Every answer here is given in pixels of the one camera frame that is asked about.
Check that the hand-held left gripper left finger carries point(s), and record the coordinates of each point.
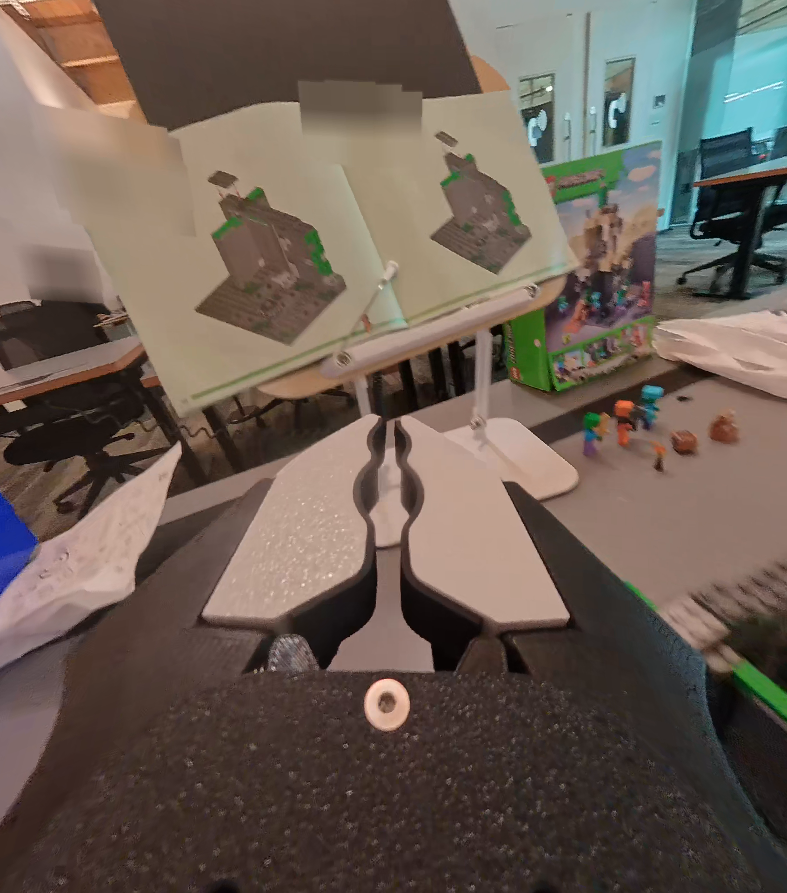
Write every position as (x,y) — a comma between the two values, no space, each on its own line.
(282,544)

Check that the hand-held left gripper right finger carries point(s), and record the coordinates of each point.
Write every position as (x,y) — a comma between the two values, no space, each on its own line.
(484,544)

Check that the brick set instruction booklet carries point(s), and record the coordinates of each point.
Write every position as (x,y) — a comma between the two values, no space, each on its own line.
(379,209)

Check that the grey desk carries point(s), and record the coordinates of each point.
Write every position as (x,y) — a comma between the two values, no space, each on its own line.
(644,530)

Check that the wood-edged office desk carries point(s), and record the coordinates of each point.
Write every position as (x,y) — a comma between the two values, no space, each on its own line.
(763,174)
(51,370)

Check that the white book stand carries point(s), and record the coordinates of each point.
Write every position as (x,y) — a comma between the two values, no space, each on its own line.
(526,453)

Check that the green zombie minifigure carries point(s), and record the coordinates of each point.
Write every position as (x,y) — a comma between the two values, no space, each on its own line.
(594,436)

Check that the orange minifigure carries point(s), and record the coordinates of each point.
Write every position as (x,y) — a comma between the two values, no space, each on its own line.
(624,422)

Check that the tiny orange figure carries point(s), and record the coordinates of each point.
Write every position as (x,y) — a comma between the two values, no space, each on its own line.
(658,457)

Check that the white printed paper bag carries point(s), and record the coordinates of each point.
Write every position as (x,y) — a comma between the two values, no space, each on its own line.
(86,558)

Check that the teal minifigure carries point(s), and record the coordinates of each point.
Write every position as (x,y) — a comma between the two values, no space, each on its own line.
(650,404)

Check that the small brown brick piece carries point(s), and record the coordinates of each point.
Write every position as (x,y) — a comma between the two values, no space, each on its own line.
(723,428)
(684,442)

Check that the green brick set box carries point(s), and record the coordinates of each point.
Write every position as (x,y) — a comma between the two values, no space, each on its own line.
(610,279)

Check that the grey and green brick build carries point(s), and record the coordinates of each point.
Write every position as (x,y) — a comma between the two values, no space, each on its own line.
(770,642)

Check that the white plastic bag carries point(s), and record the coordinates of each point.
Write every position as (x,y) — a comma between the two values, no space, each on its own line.
(756,349)

